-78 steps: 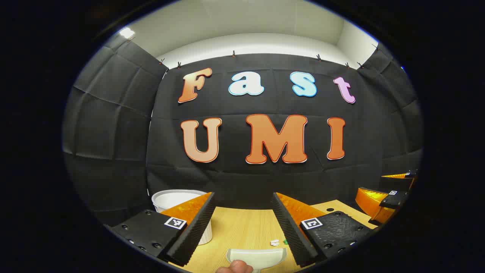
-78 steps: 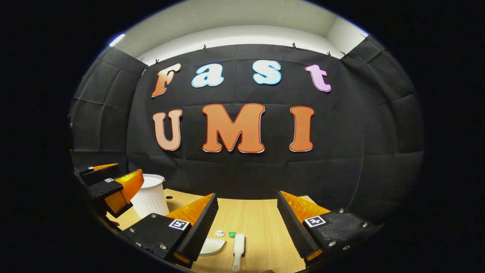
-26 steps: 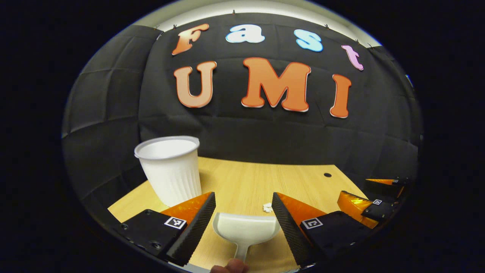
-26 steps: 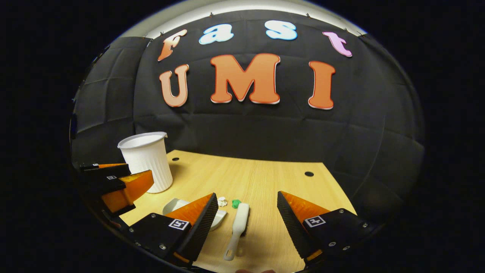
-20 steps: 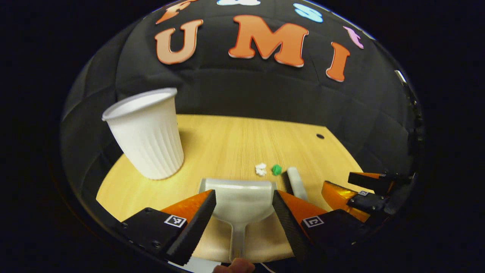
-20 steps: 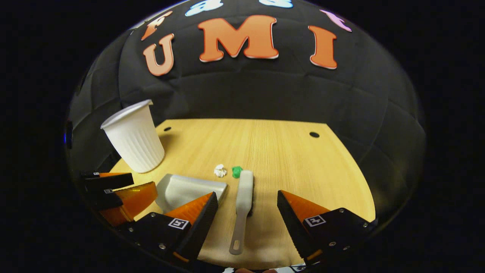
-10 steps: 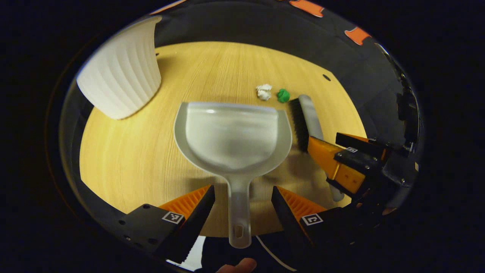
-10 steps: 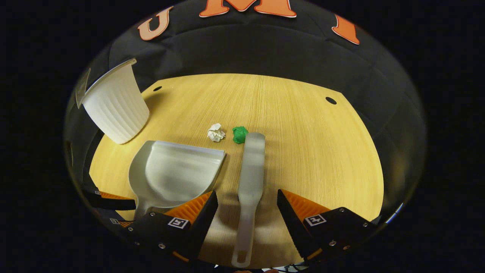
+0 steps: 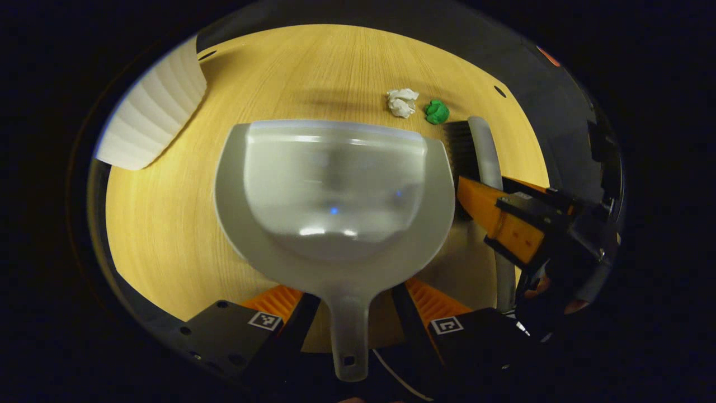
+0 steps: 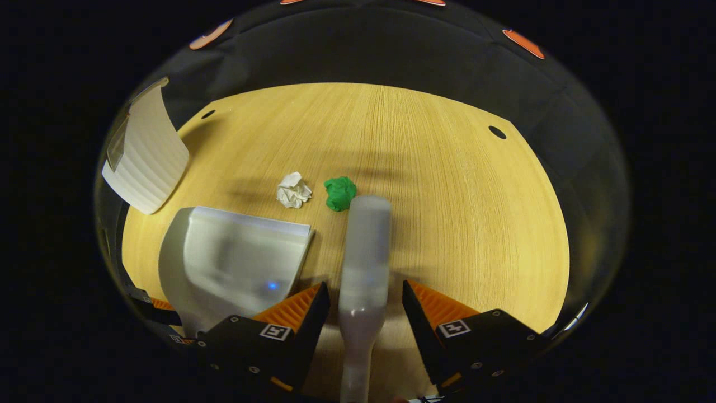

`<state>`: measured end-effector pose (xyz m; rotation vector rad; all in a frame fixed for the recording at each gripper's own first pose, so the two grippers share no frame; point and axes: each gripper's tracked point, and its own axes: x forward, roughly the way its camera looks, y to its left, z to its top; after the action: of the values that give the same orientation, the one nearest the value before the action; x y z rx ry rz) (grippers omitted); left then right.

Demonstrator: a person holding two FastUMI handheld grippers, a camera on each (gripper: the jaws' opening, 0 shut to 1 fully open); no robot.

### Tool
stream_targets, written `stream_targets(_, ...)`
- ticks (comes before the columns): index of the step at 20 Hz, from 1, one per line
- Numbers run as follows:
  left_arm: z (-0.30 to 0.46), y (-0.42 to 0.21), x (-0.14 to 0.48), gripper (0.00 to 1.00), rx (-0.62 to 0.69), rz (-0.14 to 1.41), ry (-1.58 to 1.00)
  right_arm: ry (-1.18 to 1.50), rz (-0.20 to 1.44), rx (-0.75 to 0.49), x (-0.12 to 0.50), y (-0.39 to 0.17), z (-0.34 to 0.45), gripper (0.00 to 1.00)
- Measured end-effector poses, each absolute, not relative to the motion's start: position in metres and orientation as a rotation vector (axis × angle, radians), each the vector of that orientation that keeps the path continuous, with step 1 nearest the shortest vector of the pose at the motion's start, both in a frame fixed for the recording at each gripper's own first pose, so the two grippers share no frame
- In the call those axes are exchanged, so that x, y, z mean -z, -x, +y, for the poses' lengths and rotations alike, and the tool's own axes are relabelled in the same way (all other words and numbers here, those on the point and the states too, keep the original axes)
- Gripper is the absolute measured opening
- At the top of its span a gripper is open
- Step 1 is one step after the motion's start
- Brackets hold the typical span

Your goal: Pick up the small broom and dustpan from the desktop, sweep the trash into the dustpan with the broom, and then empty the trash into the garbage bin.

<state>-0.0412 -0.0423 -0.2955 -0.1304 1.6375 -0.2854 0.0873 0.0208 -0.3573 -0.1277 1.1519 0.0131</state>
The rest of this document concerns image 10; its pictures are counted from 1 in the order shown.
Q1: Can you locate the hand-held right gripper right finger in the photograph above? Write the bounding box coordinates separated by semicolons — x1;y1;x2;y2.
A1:
402;279;552;395

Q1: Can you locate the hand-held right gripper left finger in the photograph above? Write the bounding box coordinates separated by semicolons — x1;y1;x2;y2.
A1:
196;282;331;395

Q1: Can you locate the white plastic dustpan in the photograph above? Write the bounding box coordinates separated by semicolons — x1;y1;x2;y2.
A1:
158;206;315;339

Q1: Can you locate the small white broom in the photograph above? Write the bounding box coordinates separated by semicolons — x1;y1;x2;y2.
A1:
337;195;392;403

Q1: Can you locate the green paper ball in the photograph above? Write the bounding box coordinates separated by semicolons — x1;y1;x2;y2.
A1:
324;176;357;213

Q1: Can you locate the white paper ball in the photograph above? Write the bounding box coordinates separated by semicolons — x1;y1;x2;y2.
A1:
276;171;313;209

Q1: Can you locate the white ribbed garbage bin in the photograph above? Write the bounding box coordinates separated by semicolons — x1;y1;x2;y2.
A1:
101;77;190;215

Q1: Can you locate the black backdrop cloth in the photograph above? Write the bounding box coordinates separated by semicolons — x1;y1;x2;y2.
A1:
95;0;630;336

